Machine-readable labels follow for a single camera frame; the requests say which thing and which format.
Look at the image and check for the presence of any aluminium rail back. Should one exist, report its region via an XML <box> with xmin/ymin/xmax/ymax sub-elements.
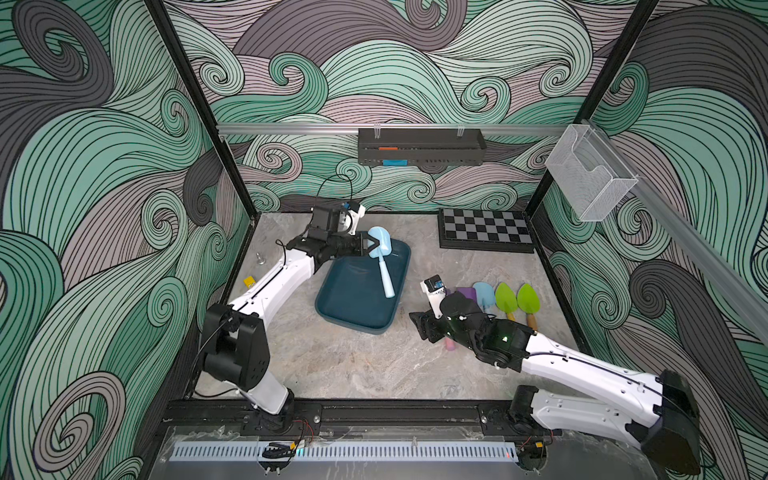
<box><xmin>217</xmin><ymin>122</ymin><xmax>568</xmax><ymax>137</ymax></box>

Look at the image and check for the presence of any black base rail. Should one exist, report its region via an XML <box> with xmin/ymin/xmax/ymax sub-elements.
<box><xmin>160</xmin><ymin>398</ymin><xmax>637</xmax><ymax>440</ymax></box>

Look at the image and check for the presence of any green shovel yellow handle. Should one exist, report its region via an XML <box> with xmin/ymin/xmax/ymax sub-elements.
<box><xmin>495</xmin><ymin>282</ymin><xmax>518</xmax><ymax>321</ymax></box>

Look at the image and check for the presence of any teal storage box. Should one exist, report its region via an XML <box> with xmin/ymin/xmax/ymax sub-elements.
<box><xmin>315</xmin><ymin>239</ymin><xmax>411</xmax><ymax>335</ymax></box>

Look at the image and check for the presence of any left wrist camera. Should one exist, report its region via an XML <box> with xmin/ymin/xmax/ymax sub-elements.
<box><xmin>338</xmin><ymin>201</ymin><xmax>366</xmax><ymax>236</ymax></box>

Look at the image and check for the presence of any aluminium rail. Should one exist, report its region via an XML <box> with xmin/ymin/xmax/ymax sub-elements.
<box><xmin>217</xmin><ymin>122</ymin><xmax>568</xmax><ymax>137</ymax></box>
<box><xmin>578</xmin><ymin>120</ymin><xmax>767</xmax><ymax>343</ymax></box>

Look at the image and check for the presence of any clear plastic wall holder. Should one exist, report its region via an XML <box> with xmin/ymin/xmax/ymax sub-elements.
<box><xmin>545</xmin><ymin>123</ymin><xmax>638</xmax><ymax>222</ymax></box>

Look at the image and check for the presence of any green shovel brown handle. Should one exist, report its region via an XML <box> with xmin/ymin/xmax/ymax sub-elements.
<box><xmin>517</xmin><ymin>283</ymin><xmax>541</xmax><ymax>331</ymax></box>

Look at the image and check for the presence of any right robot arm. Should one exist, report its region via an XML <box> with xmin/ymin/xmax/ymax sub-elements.
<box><xmin>409</xmin><ymin>292</ymin><xmax>703</xmax><ymax>475</ymax></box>

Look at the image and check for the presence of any light blue shovel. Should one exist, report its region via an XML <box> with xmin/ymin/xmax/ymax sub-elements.
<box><xmin>472</xmin><ymin>282</ymin><xmax>496</xmax><ymax>313</ymax></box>
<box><xmin>368</xmin><ymin>226</ymin><xmax>395</xmax><ymax>299</ymax></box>

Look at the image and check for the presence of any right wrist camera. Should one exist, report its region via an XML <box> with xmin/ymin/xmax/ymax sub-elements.
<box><xmin>420</xmin><ymin>275</ymin><xmax>447</xmax><ymax>319</ymax></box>

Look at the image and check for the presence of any black wall shelf tray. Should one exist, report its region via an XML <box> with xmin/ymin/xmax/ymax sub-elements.
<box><xmin>357</xmin><ymin>127</ymin><xmax>487</xmax><ymax>169</ymax></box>

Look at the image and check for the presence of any black white chessboard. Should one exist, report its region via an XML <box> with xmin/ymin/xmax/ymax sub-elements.
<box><xmin>437</xmin><ymin>208</ymin><xmax>534</xmax><ymax>254</ymax></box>

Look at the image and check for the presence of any aluminium rail right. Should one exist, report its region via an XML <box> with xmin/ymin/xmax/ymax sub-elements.
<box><xmin>578</xmin><ymin>120</ymin><xmax>767</xmax><ymax>343</ymax></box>

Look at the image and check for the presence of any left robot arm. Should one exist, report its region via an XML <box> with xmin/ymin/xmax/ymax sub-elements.
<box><xmin>196</xmin><ymin>200</ymin><xmax>379</xmax><ymax>415</ymax></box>

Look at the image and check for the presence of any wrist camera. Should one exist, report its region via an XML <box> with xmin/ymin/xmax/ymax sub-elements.
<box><xmin>420</xmin><ymin>275</ymin><xmax>447</xmax><ymax>319</ymax></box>
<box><xmin>338</xmin><ymin>201</ymin><xmax>366</xmax><ymax>236</ymax></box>

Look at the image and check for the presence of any white slotted cable duct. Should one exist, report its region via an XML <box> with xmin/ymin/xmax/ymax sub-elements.
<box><xmin>169</xmin><ymin>440</ymin><xmax>518</xmax><ymax>463</ymax></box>

